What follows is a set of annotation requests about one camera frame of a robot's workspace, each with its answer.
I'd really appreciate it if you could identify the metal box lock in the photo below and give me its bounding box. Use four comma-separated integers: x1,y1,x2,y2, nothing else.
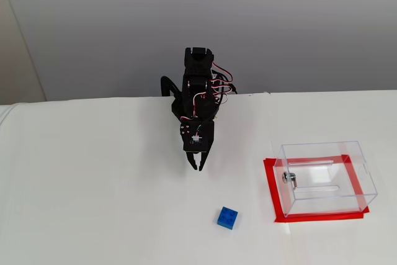
281,171,300,191

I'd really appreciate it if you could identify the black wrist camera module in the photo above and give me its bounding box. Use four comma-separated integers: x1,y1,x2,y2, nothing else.
184,122,215,152

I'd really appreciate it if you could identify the white table cover sheet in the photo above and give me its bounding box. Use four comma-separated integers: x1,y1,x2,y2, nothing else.
262,89,397,265

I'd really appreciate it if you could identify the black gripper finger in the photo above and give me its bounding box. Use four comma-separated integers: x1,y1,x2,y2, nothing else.
197,138,216,172
185,151,199,171

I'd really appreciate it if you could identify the long red white servo cable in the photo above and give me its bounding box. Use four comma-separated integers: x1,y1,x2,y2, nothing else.
210,62,238,105

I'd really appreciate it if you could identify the transparent plastic box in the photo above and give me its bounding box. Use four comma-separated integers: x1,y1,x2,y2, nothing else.
272,140,379,218

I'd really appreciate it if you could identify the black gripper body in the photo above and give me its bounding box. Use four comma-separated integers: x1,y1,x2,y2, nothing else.
179,121,215,156

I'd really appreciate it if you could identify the blue lego brick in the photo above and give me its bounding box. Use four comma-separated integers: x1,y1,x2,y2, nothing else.
214,205,239,231

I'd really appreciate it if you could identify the red tape strip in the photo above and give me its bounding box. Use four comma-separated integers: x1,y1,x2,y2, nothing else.
274,205,370,223
262,157,282,223
341,154,370,215
265,154,351,166

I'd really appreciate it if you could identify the black table clamp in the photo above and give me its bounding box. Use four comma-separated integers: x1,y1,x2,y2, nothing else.
160,75,184,99

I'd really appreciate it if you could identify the short red white servo cable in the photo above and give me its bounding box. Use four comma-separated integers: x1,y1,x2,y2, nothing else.
181,91,207,122

